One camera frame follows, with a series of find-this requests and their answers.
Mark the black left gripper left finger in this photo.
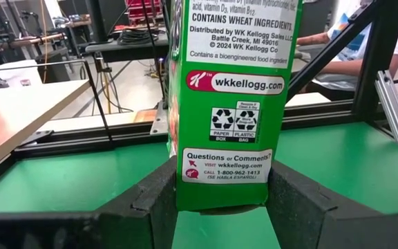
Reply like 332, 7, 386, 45
0, 155, 178, 249

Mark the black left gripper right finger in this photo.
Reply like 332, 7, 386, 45
266, 160, 398, 249

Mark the green Apple Jacks cereal box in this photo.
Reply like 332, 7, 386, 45
167, 0, 303, 212

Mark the light wooden shelf board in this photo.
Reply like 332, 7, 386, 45
0, 79, 91, 177

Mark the green table mat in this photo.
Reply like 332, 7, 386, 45
0, 120, 398, 249

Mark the silver aluminium extrusion bar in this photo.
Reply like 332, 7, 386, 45
374, 70, 398, 154

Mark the grey equipment cart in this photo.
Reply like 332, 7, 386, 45
84, 34, 171, 63

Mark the person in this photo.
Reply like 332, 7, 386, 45
295, 0, 398, 91

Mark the white storage box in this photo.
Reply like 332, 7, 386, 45
0, 60, 43, 87

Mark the red tool chest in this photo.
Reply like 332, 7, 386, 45
126, 0, 164, 20

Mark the silver mounting bracket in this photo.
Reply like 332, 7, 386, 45
149, 102, 169, 136

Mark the black aluminium rig frame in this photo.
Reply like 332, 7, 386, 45
12, 0, 398, 160

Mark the coiled black cable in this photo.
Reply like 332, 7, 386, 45
117, 29, 158, 46

